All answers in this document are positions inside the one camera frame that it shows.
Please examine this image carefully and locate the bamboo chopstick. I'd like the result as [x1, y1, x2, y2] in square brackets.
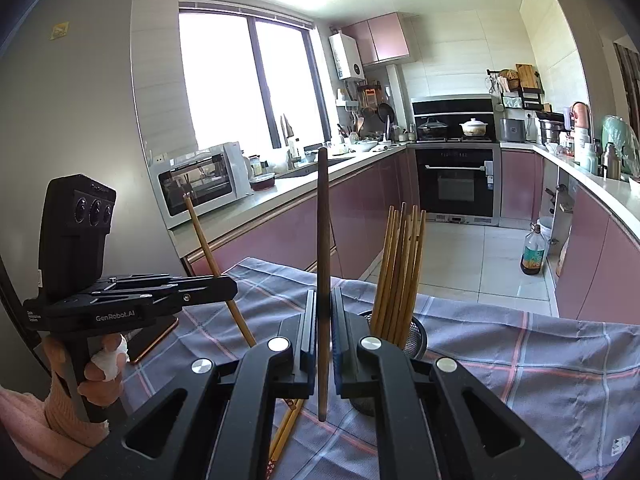
[266, 399, 305, 479]
[316, 148, 331, 422]
[384, 203, 408, 342]
[378, 204, 405, 338]
[394, 205, 419, 347]
[370, 206, 396, 334]
[397, 210, 426, 349]
[183, 192, 256, 348]

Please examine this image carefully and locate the pink sleeved left forearm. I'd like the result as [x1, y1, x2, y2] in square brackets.
[1, 382, 110, 479]

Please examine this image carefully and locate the left hand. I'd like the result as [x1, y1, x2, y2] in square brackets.
[43, 334, 128, 408]

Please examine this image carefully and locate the black mesh holder cup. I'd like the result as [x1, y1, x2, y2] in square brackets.
[349, 315, 427, 417]

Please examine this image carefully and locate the white microwave oven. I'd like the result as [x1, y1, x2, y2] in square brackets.
[149, 142, 253, 229]

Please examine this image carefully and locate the grey plaid tablecloth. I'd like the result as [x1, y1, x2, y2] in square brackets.
[123, 258, 639, 479]

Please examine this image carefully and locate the cooking oil bottle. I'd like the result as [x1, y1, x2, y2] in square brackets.
[520, 223, 547, 275]

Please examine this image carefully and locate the black built-in oven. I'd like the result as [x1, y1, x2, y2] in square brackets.
[410, 93, 501, 226]

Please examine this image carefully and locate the black cooking pot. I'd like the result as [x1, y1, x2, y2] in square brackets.
[416, 117, 448, 141]

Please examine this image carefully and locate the white water heater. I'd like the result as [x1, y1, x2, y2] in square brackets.
[329, 32, 364, 81]

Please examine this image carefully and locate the white clay pot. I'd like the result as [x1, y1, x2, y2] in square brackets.
[460, 118, 487, 136]

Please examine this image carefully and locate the pink kettle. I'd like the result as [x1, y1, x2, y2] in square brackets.
[572, 102, 591, 165]

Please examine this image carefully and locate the pink upper cabinet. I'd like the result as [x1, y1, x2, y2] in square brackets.
[341, 13, 410, 66]

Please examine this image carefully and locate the mint green fan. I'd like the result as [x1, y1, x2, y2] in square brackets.
[602, 115, 640, 178]

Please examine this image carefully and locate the black left camera box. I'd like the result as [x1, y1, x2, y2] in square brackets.
[38, 174, 116, 304]

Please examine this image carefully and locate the wall spice rack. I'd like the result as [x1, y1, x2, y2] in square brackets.
[486, 64, 544, 112]

